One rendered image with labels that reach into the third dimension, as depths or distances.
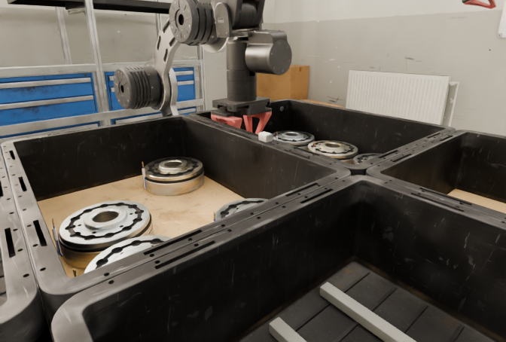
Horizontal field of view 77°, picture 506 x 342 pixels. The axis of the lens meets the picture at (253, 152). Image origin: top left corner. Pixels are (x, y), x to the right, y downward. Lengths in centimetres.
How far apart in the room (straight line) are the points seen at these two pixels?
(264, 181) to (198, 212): 11
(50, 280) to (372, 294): 28
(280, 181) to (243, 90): 22
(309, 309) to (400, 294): 10
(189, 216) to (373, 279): 25
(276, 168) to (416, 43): 328
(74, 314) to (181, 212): 30
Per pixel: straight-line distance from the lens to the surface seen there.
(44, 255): 27
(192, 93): 278
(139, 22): 350
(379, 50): 379
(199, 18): 103
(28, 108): 236
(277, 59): 55
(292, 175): 42
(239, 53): 59
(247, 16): 60
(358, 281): 38
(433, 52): 360
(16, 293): 24
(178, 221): 47
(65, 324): 21
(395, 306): 36
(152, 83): 145
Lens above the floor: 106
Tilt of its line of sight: 19 degrees down
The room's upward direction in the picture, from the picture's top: straight up
